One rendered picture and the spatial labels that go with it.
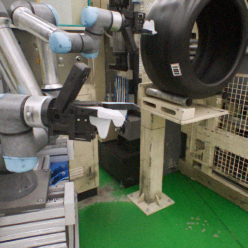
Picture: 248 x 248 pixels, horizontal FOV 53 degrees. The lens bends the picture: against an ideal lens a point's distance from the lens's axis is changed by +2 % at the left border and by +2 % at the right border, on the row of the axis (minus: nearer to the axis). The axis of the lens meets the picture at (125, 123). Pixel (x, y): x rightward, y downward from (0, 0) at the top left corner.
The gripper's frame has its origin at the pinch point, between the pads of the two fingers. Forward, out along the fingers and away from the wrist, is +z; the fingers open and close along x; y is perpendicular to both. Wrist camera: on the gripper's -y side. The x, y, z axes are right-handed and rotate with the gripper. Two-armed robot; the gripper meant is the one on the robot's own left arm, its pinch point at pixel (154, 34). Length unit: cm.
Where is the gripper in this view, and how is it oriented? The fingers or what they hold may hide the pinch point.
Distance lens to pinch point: 123.9
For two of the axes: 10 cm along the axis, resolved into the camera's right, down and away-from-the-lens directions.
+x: -5.3, -2.7, 8.0
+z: 8.4, -0.6, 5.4
